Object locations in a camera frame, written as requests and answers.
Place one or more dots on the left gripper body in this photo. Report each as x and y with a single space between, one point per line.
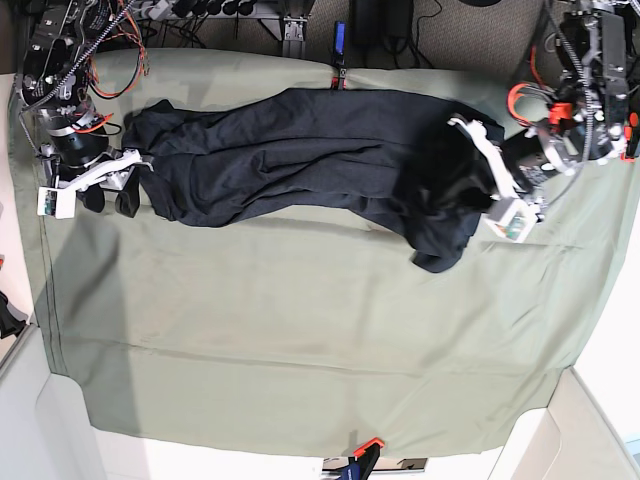
533 158

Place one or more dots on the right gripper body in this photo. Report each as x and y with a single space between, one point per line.
78 161

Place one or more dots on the dark navy T-shirt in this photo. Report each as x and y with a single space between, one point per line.
390 157

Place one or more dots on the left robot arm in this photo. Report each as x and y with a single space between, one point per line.
589 116

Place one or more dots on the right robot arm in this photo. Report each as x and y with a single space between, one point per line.
58 85

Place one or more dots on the right rear orange clamp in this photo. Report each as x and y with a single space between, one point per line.
632 137

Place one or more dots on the sage green table cloth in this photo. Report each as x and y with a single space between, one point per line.
310 330

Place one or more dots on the black power adapter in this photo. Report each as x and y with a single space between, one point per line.
373 21

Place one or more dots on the middle rear orange clamp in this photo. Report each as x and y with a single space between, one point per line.
338 56

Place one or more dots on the front orange black clamp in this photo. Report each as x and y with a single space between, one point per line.
362 462

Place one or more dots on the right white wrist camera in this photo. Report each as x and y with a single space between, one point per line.
59 201

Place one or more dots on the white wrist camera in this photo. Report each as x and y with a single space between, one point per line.
59 201
513 214

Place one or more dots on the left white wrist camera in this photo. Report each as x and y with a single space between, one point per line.
513 214

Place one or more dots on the grey metal stand bracket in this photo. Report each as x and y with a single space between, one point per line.
294 19

